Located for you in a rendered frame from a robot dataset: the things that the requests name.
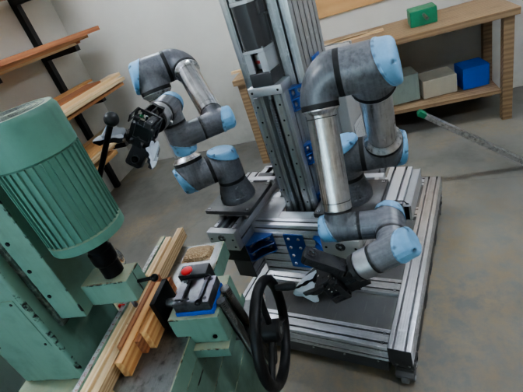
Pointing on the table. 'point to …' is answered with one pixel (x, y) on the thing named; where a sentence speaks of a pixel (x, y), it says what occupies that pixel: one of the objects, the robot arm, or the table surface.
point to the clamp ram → (163, 302)
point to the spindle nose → (106, 260)
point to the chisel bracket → (114, 285)
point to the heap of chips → (202, 253)
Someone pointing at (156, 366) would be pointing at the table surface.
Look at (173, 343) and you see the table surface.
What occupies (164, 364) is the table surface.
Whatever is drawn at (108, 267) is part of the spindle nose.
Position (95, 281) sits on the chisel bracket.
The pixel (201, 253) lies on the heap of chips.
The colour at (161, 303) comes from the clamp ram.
